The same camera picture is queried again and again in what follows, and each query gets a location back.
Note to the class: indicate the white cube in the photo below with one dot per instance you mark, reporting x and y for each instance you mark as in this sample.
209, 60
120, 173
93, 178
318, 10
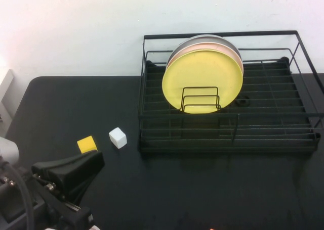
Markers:
117, 137

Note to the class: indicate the pink round plate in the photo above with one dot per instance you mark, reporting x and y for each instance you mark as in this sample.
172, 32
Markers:
202, 47

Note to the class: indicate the grey round plate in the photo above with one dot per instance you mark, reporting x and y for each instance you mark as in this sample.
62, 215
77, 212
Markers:
195, 39

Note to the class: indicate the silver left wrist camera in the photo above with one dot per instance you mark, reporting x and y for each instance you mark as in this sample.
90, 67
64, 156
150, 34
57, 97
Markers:
8, 151

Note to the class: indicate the yellow foam block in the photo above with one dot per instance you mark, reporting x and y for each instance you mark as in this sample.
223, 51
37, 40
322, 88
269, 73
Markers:
87, 145

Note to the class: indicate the yellow round plate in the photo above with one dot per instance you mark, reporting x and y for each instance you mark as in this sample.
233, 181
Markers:
202, 81

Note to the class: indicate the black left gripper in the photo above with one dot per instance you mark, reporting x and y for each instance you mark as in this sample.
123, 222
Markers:
30, 207

